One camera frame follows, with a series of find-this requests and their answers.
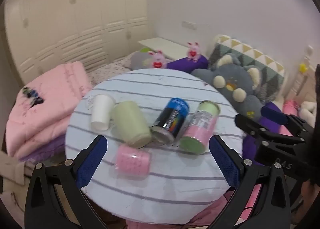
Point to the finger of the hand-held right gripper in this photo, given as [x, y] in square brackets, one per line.
[273, 116]
[252, 127]

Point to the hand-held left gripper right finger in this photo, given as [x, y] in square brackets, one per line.
[225, 161]

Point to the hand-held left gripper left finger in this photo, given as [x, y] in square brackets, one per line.
[92, 160]

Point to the pink and green canister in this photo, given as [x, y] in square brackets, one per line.
[201, 129]

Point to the small pink cup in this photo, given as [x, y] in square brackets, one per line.
[133, 160]

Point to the white paper cup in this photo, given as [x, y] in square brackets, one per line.
[100, 112]

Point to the pale green cup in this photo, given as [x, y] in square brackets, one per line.
[128, 122]

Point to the blue and black can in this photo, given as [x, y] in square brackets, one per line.
[172, 119]

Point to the pink plush toy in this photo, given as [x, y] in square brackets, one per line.
[290, 107]

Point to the white plush toy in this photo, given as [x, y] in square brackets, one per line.
[308, 112]

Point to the white headboard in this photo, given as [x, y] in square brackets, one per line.
[300, 83]

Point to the purple fluffy blanket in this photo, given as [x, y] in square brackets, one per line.
[47, 150]

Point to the grey plush toy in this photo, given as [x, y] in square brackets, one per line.
[240, 78]

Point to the triangle pattern cushion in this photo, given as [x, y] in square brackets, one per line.
[265, 66]

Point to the yellow star ornament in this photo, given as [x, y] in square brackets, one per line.
[303, 67]

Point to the folded pink blanket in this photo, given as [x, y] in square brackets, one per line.
[52, 109]

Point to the striped round tablecloth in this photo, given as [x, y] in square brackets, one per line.
[160, 194]

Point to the beige cloth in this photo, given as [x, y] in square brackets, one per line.
[12, 171]

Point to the floral bed sheet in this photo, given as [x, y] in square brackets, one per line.
[110, 70]

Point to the purple bolster pillow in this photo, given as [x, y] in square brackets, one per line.
[185, 64]

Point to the pink bunny plush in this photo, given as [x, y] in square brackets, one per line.
[193, 52]
[158, 60]

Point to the grey cushion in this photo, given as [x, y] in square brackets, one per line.
[138, 60]

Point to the white shelf board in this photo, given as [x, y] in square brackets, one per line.
[166, 46]

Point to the cream wardrobe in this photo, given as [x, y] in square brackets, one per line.
[70, 18]

